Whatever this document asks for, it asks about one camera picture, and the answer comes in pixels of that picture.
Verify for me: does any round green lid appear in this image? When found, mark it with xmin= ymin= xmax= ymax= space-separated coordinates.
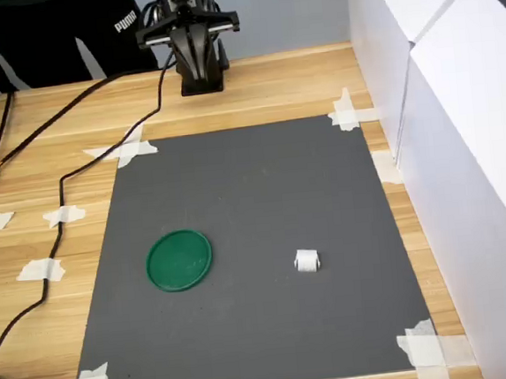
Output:
xmin=142 ymin=226 xmax=217 ymax=296

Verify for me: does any small white plastic terminal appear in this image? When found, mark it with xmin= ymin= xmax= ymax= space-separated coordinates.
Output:
xmin=291 ymin=246 xmax=323 ymax=277

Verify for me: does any dark grey mat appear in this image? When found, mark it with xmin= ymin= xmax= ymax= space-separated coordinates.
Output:
xmin=56 ymin=106 xmax=443 ymax=379

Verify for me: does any white partition board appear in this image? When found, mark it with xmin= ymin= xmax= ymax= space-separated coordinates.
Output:
xmin=345 ymin=0 xmax=494 ymax=177
xmin=380 ymin=0 xmax=506 ymax=379

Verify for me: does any person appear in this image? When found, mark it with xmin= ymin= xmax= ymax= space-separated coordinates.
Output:
xmin=0 ymin=0 xmax=161 ymax=92

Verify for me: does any black cable with coloured wires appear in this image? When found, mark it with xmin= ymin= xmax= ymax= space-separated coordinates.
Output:
xmin=0 ymin=75 xmax=124 ymax=200

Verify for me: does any long black camera cable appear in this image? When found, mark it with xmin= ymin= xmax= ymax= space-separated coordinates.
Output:
xmin=0 ymin=49 xmax=204 ymax=368

